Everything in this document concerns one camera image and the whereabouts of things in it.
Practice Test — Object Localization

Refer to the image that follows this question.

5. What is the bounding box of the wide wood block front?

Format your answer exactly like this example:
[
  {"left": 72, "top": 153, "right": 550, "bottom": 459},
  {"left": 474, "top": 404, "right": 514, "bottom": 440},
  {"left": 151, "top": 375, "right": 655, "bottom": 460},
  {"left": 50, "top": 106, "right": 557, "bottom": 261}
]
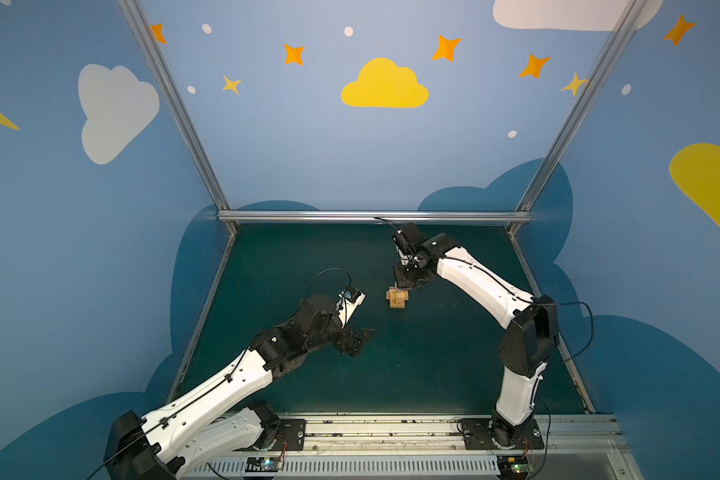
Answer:
[{"left": 388, "top": 288, "right": 409, "bottom": 308}]

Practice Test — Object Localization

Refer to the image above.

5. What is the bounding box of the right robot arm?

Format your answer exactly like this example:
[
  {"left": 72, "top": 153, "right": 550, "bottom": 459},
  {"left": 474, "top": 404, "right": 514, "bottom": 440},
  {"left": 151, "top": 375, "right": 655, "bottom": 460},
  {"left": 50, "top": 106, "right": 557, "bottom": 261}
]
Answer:
[{"left": 393, "top": 223, "right": 559, "bottom": 449}]

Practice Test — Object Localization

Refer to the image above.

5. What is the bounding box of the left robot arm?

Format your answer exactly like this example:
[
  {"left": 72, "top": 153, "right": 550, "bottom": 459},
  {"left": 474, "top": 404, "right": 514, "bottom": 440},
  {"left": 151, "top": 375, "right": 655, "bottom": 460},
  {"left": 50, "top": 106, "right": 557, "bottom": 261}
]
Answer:
[{"left": 103, "top": 287, "right": 373, "bottom": 479}]

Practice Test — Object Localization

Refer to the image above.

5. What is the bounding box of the rear horizontal aluminium bar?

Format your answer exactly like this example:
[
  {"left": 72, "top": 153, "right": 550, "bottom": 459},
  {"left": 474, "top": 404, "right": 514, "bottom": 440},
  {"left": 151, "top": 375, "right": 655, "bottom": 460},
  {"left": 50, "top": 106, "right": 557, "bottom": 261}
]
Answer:
[{"left": 217, "top": 210, "right": 532, "bottom": 224}]

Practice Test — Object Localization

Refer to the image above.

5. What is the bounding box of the left controller board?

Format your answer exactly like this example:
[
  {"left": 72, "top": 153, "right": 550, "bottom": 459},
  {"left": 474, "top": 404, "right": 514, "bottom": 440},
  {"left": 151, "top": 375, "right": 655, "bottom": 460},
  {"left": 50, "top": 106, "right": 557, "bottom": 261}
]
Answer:
[{"left": 244, "top": 457, "right": 284, "bottom": 474}]

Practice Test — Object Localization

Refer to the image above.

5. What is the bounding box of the controller board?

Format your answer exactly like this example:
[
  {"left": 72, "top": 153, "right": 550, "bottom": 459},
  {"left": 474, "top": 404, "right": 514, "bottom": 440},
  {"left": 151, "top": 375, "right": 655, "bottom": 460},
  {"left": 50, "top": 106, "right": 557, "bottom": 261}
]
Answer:
[
  {"left": 496, "top": 456, "right": 532, "bottom": 480},
  {"left": 244, "top": 457, "right": 284, "bottom": 474}
]

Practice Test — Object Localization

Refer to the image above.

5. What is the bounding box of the right controller board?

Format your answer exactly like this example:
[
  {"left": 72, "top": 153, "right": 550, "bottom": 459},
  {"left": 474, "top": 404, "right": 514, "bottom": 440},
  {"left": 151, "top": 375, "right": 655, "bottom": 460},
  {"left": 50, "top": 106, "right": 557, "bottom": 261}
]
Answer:
[{"left": 496, "top": 456, "right": 532, "bottom": 480}]

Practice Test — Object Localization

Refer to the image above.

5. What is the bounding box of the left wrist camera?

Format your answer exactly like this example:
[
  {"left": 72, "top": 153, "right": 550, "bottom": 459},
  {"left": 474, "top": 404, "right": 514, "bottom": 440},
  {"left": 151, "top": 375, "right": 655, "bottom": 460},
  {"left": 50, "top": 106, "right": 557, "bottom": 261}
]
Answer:
[{"left": 336, "top": 286, "right": 366, "bottom": 328}]

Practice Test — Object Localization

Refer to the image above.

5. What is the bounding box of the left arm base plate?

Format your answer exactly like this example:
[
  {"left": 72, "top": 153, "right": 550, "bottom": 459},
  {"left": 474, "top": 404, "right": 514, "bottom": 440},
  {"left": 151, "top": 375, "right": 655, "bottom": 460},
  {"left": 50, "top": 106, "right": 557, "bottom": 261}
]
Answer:
[{"left": 262, "top": 418, "right": 307, "bottom": 452}]

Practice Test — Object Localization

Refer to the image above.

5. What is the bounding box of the aluminium rail front frame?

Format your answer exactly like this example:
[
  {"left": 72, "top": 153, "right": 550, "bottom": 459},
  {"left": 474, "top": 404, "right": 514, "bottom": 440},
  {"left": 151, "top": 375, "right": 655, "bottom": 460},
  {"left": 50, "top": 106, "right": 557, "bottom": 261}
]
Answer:
[{"left": 181, "top": 413, "right": 642, "bottom": 479}]

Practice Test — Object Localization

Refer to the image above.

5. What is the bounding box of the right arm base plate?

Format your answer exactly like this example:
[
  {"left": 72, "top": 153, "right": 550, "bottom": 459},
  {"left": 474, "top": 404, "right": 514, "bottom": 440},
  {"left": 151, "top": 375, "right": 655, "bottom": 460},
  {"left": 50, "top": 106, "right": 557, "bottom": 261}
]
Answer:
[{"left": 457, "top": 417, "right": 545, "bottom": 450}]

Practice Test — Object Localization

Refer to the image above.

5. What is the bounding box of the left diagonal aluminium post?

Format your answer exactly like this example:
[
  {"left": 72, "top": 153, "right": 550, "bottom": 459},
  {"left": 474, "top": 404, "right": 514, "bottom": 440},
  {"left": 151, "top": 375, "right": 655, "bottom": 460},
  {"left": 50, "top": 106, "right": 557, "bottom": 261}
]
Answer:
[{"left": 117, "top": 0, "right": 237, "bottom": 236}]

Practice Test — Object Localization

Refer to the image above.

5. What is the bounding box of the diagonal aluminium post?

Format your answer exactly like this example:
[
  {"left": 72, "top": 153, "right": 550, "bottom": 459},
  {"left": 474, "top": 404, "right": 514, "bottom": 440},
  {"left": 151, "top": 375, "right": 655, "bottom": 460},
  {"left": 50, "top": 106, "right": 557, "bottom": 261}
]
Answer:
[
  {"left": 507, "top": 0, "right": 649, "bottom": 238},
  {"left": 117, "top": 0, "right": 237, "bottom": 236}
]

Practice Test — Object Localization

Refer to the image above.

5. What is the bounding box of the right diagonal aluminium post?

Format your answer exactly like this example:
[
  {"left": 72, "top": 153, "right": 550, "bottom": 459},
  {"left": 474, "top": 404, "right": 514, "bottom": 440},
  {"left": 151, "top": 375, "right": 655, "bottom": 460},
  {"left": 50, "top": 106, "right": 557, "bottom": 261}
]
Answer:
[{"left": 507, "top": 0, "right": 649, "bottom": 238}]

